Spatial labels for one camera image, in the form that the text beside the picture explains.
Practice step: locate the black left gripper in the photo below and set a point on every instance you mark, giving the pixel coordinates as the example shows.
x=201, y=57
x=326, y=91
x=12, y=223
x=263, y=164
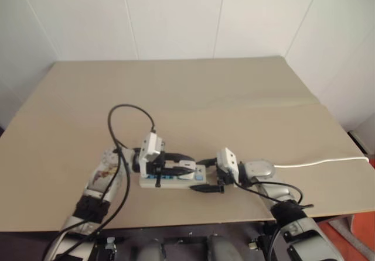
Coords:
x=162, y=166

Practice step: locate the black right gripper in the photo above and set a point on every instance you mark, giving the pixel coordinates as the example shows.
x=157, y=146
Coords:
x=225, y=179

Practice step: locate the white charger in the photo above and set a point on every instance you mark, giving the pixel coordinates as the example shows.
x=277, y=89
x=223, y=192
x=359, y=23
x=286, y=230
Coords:
x=187, y=164

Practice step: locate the white power strip blue sockets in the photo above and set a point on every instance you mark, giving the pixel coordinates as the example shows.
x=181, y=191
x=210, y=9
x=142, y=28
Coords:
x=175, y=184

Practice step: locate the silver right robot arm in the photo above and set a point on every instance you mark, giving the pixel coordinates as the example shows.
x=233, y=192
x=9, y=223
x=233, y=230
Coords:
x=260, y=170

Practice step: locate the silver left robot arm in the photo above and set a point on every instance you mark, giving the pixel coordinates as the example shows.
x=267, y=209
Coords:
x=102, y=167

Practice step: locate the grey rounded shape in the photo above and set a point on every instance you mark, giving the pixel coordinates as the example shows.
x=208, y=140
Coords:
x=150, y=250

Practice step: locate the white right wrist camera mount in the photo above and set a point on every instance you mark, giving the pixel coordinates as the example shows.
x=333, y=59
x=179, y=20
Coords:
x=227, y=158

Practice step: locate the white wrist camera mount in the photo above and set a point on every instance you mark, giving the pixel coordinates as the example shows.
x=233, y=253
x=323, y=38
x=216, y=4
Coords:
x=227, y=158
x=150, y=148

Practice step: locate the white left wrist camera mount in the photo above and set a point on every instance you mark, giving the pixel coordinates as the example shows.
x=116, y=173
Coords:
x=150, y=148

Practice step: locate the black frame under table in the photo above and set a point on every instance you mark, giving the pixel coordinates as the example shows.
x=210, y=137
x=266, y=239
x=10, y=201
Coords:
x=187, y=231

